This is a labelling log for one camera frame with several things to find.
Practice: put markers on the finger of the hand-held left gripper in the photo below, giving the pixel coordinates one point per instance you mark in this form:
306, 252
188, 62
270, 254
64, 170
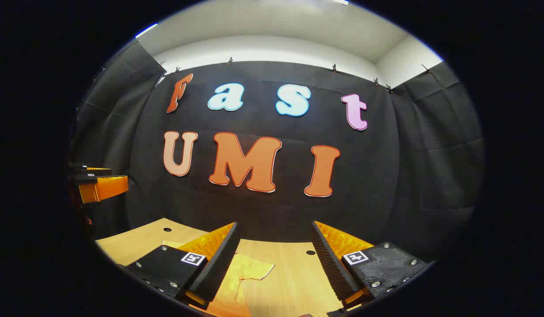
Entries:
104, 187
93, 169

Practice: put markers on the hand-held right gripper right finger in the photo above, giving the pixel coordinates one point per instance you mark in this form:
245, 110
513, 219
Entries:
331, 264

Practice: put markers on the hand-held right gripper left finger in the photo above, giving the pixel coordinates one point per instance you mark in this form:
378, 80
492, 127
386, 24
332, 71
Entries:
219, 268

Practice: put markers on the orange polo T-shirt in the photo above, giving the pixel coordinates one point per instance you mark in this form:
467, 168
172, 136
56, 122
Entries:
241, 281

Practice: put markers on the black backdrop cloth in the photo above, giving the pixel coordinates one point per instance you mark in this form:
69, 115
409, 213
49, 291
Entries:
289, 207

